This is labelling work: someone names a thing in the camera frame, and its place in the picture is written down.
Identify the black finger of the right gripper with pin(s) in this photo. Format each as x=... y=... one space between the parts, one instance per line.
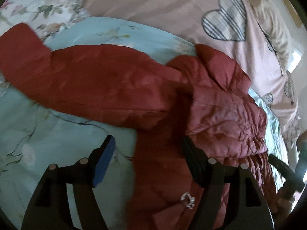
x=294 y=178

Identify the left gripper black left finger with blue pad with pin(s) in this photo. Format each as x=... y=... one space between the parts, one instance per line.
x=49 y=204

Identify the red quilted puffer coat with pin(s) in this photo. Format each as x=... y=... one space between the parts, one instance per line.
x=204 y=97

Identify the person's hand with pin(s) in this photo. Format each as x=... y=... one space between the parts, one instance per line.
x=282 y=208

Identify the light blue floral bedsheet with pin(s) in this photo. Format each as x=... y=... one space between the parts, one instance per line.
x=34 y=136

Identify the pink duvet with plaid hearts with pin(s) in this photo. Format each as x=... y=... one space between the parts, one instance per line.
x=228 y=26

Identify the beige ruffled pillow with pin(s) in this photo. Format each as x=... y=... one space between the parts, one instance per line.
x=275 y=29

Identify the white floral ruffled quilt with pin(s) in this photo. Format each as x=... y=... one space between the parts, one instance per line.
x=45 y=17

